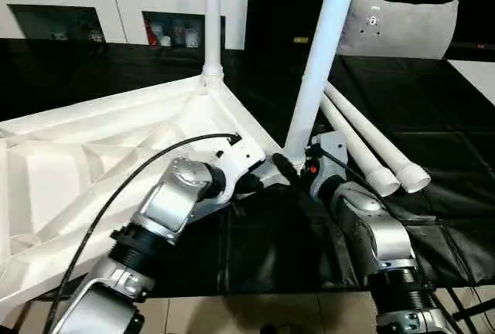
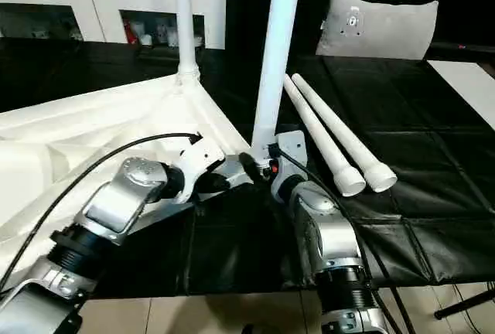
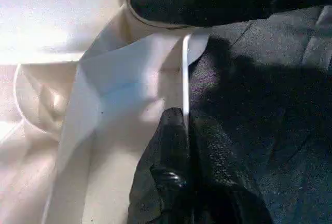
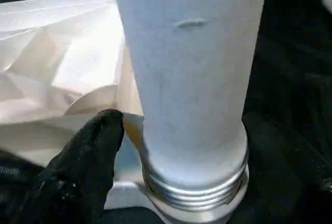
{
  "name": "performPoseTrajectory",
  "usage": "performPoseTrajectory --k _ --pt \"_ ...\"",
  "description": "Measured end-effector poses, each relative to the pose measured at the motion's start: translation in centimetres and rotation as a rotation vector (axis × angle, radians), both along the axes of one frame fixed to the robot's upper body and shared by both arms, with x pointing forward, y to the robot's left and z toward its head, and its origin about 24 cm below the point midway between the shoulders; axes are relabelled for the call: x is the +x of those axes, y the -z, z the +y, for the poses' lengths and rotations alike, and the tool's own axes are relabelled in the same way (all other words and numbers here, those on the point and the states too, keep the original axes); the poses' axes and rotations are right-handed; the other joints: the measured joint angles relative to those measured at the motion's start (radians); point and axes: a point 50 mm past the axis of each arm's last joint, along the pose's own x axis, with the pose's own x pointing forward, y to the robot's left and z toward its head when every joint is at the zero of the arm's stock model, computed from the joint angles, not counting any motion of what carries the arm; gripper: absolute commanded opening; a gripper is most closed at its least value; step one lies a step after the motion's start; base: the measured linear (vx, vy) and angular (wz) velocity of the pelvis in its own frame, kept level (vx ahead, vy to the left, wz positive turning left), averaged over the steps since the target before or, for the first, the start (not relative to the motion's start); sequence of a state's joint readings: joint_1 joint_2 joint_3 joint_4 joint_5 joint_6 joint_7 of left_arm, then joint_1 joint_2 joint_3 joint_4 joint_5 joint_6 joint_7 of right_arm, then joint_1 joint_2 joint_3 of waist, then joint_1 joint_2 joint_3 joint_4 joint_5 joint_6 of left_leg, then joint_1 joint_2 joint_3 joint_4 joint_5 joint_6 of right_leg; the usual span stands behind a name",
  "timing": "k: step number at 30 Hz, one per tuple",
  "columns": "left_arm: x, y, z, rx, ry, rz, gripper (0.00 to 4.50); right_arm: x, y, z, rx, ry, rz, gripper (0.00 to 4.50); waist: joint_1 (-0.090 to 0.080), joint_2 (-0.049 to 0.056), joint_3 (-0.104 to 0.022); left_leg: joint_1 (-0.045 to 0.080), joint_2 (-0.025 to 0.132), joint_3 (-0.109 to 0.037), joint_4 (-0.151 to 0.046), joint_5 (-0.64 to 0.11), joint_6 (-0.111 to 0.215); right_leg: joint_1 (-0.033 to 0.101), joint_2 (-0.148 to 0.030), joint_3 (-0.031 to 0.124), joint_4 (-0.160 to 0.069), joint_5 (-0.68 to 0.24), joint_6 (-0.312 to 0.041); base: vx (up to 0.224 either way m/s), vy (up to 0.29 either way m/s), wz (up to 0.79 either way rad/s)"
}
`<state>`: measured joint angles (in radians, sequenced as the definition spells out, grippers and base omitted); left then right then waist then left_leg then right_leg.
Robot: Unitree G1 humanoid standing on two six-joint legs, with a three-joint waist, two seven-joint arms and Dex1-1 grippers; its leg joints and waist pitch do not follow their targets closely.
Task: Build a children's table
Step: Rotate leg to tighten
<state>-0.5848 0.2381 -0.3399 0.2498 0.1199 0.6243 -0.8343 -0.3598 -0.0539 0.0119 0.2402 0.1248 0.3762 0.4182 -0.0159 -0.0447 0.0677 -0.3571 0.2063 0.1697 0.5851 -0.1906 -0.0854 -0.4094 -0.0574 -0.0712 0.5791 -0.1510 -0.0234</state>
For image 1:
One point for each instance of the white plastic table leg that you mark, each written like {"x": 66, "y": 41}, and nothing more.
{"x": 321, "y": 59}
{"x": 213, "y": 21}
{"x": 359, "y": 144}
{"x": 379, "y": 133}

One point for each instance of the white plastic table top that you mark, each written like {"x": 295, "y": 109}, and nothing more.
{"x": 77, "y": 164}

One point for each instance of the small brown label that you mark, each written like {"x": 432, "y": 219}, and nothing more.
{"x": 301, "y": 39}

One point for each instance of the black table mat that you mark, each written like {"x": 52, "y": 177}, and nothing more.
{"x": 425, "y": 98}

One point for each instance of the black couch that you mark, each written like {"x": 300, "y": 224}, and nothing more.
{"x": 290, "y": 1}

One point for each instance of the grey cushion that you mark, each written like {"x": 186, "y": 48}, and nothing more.
{"x": 402, "y": 24}

